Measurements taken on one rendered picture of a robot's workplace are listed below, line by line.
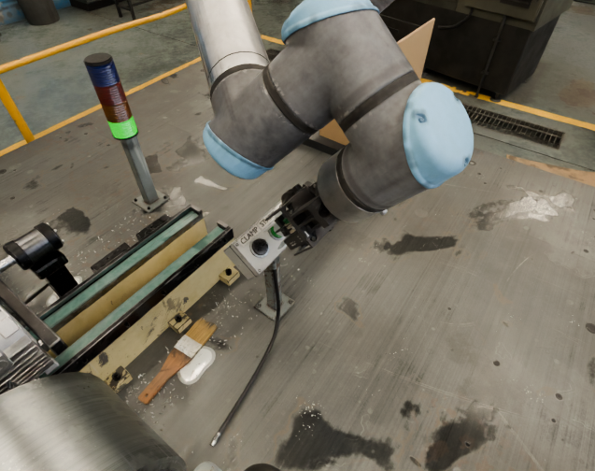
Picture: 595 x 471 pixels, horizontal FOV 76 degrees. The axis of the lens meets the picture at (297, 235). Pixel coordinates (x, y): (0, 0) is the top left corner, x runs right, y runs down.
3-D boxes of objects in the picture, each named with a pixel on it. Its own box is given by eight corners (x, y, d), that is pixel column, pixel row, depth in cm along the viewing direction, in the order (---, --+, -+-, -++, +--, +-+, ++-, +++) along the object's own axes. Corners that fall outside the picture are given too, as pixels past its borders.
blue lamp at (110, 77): (103, 90, 84) (94, 69, 81) (87, 82, 86) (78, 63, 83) (125, 79, 87) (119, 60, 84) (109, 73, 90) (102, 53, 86)
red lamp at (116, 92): (109, 108, 87) (103, 90, 84) (94, 101, 90) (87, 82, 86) (132, 98, 91) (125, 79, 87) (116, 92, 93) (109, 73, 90)
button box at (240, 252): (247, 280, 68) (260, 275, 64) (221, 250, 68) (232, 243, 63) (303, 226, 78) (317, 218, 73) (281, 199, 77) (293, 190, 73)
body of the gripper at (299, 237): (261, 220, 56) (302, 189, 46) (295, 189, 61) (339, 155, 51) (293, 259, 57) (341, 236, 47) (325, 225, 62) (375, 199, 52)
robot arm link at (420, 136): (446, 62, 37) (499, 148, 38) (364, 126, 48) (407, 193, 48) (396, 88, 32) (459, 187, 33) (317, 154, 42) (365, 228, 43)
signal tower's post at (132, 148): (148, 213, 110) (92, 68, 79) (132, 202, 113) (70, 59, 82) (170, 198, 114) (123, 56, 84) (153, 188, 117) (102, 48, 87)
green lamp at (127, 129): (122, 142, 94) (117, 126, 91) (108, 135, 96) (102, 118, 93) (143, 132, 97) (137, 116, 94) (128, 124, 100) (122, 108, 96)
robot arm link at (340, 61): (247, 48, 38) (315, 151, 39) (336, -48, 32) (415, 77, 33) (287, 55, 46) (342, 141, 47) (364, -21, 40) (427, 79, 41)
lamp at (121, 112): (117, 126, 91) (109, 108, 87) (102, 118, 93) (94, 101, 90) (137, 116, 94) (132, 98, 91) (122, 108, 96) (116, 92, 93)
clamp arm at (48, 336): (-23, 280, 69) (54, 360, 59) (-34, 270, 67) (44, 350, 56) (-3, 268, 71) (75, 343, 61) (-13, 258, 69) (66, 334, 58)
